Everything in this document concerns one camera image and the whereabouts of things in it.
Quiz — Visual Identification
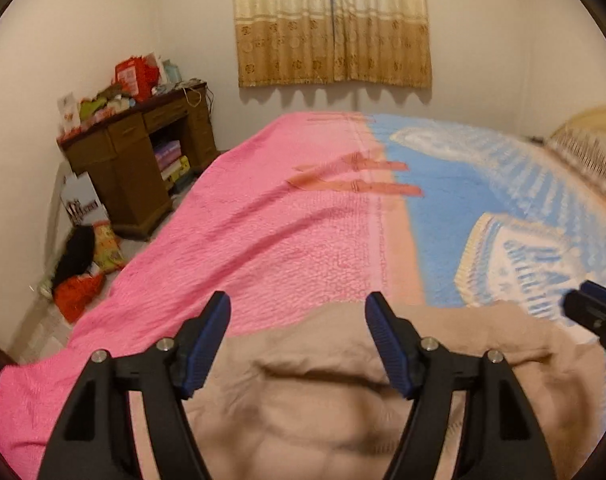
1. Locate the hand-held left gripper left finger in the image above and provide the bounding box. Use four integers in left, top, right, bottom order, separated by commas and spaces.
37, 290, 232, 480

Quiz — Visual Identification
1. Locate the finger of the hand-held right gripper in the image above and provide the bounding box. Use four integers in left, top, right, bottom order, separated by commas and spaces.
562, 280, 606, 377

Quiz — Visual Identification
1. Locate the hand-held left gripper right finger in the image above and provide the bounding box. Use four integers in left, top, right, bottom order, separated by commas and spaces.
364, 291, 558, 480

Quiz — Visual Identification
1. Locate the beige quilted jacket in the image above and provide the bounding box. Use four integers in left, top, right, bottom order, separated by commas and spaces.
128, 302, 606, 480

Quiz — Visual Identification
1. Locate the pink and blue blanket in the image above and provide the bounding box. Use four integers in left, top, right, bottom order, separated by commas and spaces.
0, 112, 606, 480

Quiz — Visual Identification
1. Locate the orange plastic bag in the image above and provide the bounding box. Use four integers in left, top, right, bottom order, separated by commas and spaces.
53, 274, 107, 324

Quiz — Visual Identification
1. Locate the yellow patterned bag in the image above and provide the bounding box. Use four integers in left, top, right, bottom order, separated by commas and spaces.
90, 222, 127, 274

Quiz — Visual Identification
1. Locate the patterned pillow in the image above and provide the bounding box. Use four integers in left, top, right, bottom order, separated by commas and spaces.
548, 125, 606, 202

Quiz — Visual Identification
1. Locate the black bag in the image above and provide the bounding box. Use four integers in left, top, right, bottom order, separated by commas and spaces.
53, 225, 97, 289

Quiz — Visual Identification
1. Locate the yellow flat box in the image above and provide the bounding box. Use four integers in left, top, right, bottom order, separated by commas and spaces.
160, 156, 191, 184

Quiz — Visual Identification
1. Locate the white cardboard box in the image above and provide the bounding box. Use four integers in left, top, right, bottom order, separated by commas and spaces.
60, 172, 109, 226

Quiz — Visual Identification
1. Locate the cream bed headboard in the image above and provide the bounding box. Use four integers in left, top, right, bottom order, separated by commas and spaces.
550, 105, 606, 137

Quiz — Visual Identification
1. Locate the brown wooden desk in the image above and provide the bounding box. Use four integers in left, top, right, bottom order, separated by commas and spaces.
58, 82, 219, 241

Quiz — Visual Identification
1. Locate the purple flat box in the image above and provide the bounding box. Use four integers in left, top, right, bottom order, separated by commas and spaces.
153, 140, 183, 167

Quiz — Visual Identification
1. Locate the green cloth pile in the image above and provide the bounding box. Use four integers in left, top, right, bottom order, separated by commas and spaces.
80, 95, 110, 121

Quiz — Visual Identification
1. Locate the white printed card box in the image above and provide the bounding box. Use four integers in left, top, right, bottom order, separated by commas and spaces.
57, 92, 82, 133

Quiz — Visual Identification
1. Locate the red gift box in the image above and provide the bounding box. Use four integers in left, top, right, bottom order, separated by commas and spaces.
114, 57, 156, 103

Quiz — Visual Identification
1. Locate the beige patterned curtain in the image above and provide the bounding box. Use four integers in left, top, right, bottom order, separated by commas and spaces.
231, 0, 432, 89

